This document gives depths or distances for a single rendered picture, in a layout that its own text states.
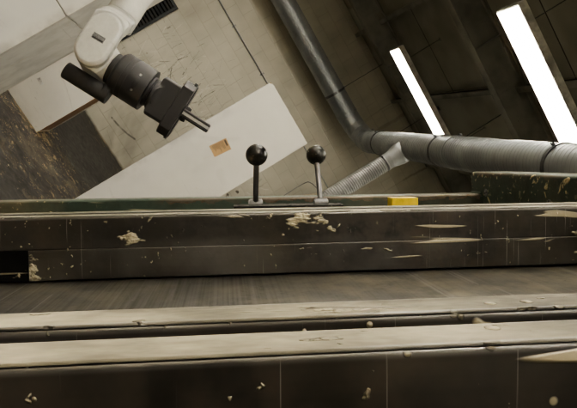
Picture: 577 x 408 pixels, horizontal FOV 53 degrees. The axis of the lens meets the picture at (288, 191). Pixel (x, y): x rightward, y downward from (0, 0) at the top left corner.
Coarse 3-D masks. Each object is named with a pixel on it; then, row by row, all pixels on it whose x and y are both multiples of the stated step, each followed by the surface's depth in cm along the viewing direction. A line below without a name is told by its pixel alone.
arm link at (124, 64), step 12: (108, 60) 110; (120, 60) 110; (132, 60) 111; (72, 72) 110; (84, 72) 111; (96, 72) 109; (108, 72) 110; (120, 72) 109; (84, 84) 111; (96, 84) 111; (108, 84) 111; (120, 84) 110; (96, 96) 111; (108, 96) 113
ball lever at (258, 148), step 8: (256, 144) 98; (248, 152) 97; (256, 152) 97; (264, 152) 98; (248, 160) 98; (256, 160) 97; (264, 160) 98; (256, 168) 100; (256, 176) 101; (256, 184) 101; (256, 192) 102; (248, 200) 104; (256, 200) 103
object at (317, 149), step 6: (312, 150) 109; (318, 150) 109; (324, 150) 110; (312, 156) 109; (318, 156) 109; (324, 156) 109; (312, 162) 110; (318, 162) 109; (318, 168) 108; (318, 174) 108; (318, 180) 107; (318, 186) 107; (318, 192) 106; (318, 198) 105; (324, 198) 105
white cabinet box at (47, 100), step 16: (64, 64) 549; (32, 80) 546; (48, 80) 548; (64, 80) 551; (16, 96) 546; (32, 96) 548; (48, 96) 550; (64, 96) 552; (80, 96) 555; (32, 112) 550; (48, 112) 552; (64, 112) 554; (80, 112) 597; (48, 128) 580
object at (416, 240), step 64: (0, 256) 62; (64, 256) 62; (128, 256) 63; (192, 256) 64; (256, 256) 65; (320, 256) 66; (384, 256) 66; (448, 256) 67; (512, 256) 68; (576, 256) 69
